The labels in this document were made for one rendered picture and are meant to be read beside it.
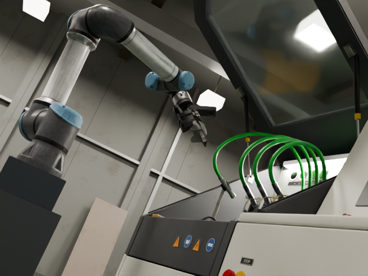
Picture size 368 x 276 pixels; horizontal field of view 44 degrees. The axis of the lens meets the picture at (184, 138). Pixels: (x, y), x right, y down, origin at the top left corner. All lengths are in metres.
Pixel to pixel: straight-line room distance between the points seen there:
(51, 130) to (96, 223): 8.87
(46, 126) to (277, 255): 0.82
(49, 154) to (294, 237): 0.78
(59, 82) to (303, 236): 1.01
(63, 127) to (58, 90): 0.21
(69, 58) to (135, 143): 9.30
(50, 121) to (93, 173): 9.16
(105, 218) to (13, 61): 4.06
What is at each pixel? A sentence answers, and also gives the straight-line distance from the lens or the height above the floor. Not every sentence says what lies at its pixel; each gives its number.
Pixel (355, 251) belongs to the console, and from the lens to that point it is 0.92.
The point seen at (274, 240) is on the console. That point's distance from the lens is 1.10.
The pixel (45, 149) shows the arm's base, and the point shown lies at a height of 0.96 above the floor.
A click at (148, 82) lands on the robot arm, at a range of 1.93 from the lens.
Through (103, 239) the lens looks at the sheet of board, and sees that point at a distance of 10.30.
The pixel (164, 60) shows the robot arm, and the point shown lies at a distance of 1.78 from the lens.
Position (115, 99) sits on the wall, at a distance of 11.07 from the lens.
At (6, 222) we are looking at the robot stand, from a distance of 1.39.
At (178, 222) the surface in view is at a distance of 1.55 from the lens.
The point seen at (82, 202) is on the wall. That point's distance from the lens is 10.56.
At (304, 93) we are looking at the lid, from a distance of 1.92.
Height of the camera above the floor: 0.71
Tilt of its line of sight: 18 degrees up
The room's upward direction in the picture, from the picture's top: 23 degrees clockwise
